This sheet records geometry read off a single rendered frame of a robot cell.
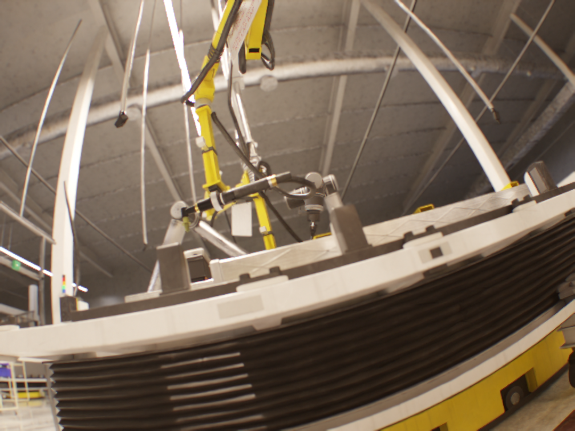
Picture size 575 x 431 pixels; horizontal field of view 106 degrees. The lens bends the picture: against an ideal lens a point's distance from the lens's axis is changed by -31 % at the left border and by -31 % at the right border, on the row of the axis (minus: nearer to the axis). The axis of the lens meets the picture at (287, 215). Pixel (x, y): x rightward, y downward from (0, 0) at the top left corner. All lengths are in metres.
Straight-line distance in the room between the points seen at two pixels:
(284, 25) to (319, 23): 1.28
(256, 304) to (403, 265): 0.36
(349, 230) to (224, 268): 0.39
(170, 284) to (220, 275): 0.20
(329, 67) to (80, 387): 9.42
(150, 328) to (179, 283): 0.14
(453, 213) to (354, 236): 0.50
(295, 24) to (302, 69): 2.59
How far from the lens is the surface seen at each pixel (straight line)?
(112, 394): 1.19
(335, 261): 0.77
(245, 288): 0.70
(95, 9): 10.15
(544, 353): 1.75
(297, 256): 0.94
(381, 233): 1.03
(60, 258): 5.38
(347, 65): 9.90
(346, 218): 0.83
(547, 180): 1.39
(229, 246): 2.48
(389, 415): 0.97
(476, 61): 13.19
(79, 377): 1.26
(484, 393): 1.49
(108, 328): 0.79
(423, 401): 1.01
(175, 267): 0.80
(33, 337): 0.94
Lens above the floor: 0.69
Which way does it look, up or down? 24 degrees up
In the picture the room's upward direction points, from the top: 16 degrees counter-clockwise
